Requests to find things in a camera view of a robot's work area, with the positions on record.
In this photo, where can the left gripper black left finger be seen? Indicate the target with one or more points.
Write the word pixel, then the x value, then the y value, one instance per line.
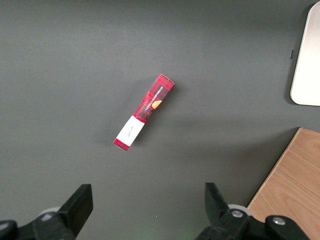
pixel 75 210

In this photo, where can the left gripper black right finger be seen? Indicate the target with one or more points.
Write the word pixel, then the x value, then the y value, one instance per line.
pixel 217 212

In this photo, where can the beige plastic tray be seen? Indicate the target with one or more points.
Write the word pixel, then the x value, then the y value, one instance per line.
pixel 308 75

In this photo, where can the wooden two-drawer cabinet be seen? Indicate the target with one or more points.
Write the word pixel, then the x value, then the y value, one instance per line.
pixel 295 180

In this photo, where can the red tartan shortbread box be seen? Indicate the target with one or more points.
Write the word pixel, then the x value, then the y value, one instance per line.
pixel 152 97

